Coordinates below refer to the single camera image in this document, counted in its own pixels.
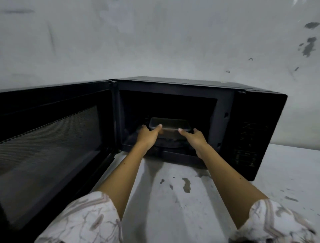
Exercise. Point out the person's left forearm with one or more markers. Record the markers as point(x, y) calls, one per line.
point(122, 175)

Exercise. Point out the person's right forearm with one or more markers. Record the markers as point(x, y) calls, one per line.
point(230, 185)

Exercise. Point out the white patterned left sleeve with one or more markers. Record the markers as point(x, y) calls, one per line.
point(82, 220)

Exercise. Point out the person's left thumb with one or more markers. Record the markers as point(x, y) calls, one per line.
point(156, 129)

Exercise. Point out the black microwave oven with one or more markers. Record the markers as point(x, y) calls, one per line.
point(225, 105)

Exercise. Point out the person's right hand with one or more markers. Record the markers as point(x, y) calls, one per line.
point(195, 140)

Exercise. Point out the white patterned right sleeve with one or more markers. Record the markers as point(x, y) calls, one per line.
point(275, 222)

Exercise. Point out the person's left hand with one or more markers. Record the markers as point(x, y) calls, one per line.
point(148, 137)

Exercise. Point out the white patterned sleeve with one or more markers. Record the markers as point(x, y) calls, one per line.
point(82, 220)
point(275, 222)

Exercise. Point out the clear plastic food container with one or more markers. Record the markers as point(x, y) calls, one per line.
point(170, 125)

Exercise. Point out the black microwave door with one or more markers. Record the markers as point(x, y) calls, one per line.
point(50, 140)

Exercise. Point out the person's right thumb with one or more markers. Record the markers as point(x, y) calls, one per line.
point(184, 133)

